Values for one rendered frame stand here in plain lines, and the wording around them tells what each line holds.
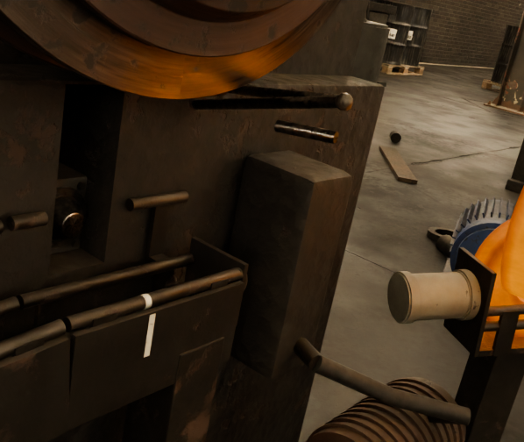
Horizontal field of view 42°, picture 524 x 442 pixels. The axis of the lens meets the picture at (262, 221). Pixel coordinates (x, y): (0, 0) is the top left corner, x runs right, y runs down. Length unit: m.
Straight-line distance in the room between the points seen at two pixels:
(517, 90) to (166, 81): 8.94
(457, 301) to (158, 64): 0.46
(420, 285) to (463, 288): 0.05
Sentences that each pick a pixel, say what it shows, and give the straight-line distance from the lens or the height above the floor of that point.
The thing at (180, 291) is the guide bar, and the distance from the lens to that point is 0.60.
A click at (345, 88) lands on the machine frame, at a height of 0.87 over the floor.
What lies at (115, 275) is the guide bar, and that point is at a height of 0.70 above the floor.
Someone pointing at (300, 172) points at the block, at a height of 0.80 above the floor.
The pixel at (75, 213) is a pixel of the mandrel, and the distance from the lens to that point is 0.64.
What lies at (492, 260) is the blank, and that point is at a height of 0.72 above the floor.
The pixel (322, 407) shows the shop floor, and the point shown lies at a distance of 1.80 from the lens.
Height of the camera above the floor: 0.97
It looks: 19 degrees down
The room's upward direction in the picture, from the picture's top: 11 degrees clockwise
